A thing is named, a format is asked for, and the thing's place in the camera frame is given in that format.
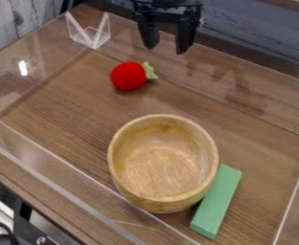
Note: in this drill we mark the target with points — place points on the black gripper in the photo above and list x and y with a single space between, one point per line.
181 12

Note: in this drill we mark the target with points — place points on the red plush strawberry toy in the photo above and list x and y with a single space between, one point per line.
131 74

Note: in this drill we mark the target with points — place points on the wooden bowl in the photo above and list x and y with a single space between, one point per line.
163 161

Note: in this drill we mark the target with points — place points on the green rectangular block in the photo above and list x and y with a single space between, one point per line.
214 205

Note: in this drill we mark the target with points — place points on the clear acrylic corner bracket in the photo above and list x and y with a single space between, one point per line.
91 37

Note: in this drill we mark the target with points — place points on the clear acrylic enclosure wall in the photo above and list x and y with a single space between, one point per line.
61 110

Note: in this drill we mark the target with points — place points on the black metal table frame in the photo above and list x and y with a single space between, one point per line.
26 233

